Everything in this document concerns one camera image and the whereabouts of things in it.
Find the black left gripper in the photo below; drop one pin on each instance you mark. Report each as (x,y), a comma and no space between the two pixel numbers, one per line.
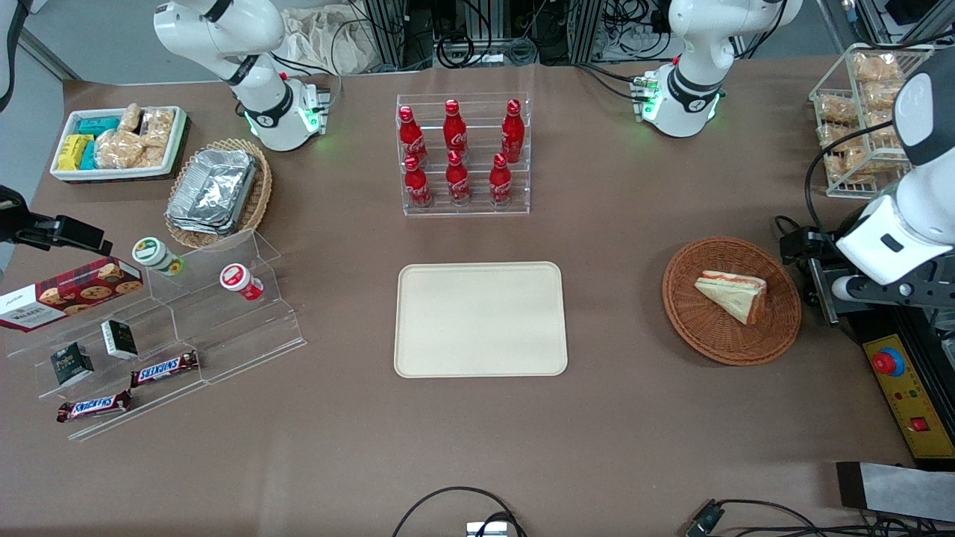
(816,253)

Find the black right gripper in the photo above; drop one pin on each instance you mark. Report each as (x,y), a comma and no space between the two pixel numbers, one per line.
(15,224)

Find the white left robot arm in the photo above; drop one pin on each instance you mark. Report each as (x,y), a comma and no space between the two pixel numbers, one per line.
(697,67)

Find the triangular sandwich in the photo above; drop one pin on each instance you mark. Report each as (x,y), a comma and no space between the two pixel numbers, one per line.
(735,294)

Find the round brown wicker basket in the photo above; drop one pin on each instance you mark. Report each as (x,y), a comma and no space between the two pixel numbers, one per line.
(709,335)

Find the oval light wicker basket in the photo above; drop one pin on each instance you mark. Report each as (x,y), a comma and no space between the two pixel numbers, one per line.
(257,201)

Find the beige plastic tray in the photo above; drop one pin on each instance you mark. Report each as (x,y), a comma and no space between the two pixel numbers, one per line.
(481,321)

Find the white rectangular tub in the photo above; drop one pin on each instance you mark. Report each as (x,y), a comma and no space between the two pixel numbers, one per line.
(60,173)

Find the red tartan cookie box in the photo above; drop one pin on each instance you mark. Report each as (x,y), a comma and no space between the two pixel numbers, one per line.
(67,294)

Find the teal snack packet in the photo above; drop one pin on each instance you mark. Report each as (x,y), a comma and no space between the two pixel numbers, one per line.
(98,125)
(89,155)

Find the yellow snack packet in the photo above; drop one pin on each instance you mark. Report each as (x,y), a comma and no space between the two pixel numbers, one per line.
(73,151)

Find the green-lidded white cup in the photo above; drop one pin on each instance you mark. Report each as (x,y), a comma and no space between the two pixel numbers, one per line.
(153,253)

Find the clear bag of cookies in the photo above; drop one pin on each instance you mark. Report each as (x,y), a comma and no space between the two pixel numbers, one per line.
(159,127)
(880,95)
(837,108)
(843,136)
(877,67)
(850,165)
(153,156)
(130,118)
(118,149)

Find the small black box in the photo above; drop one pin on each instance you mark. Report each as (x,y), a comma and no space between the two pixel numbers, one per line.
(72,364)
(119,339)

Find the aluminium foil container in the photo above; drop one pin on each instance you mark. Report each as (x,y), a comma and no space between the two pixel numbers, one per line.
(213,190)

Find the yellow emergency stop box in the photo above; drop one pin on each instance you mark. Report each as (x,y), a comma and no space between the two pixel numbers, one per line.
(906,395)

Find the clear tiered snack rack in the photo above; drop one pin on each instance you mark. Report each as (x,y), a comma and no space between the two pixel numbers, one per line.
(821,108)

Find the brown Snickers bar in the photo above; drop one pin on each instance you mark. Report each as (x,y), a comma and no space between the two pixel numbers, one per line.
(164,369)
(95,406)

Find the red-lidded white cup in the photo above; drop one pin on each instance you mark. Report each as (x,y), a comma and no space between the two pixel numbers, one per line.
(237,279)

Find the clear acrylic stepped stand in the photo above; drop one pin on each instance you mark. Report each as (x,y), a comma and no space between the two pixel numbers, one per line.
(239,328)

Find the grey metal plate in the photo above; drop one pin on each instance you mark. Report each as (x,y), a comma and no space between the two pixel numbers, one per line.
(899,491)

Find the clear acrylic bottle rack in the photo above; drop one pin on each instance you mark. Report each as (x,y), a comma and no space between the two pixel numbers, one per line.
(515,201)

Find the beige crumpled cloth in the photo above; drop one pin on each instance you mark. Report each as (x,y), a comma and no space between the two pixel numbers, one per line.
(321,41)

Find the red cola bottle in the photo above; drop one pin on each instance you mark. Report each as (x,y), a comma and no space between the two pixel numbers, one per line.
(412,138)
(418,186)
(512,134)
(455,130)
(457,183)
(501,183)

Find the small silver device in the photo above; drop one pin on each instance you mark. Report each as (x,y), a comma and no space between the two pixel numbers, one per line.
(486,530)

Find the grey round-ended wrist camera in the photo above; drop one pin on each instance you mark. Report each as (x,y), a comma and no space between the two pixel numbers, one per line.
(850,289)

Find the aluminium frame post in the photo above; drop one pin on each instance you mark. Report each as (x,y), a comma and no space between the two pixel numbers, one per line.
(586,26)
(386,30)

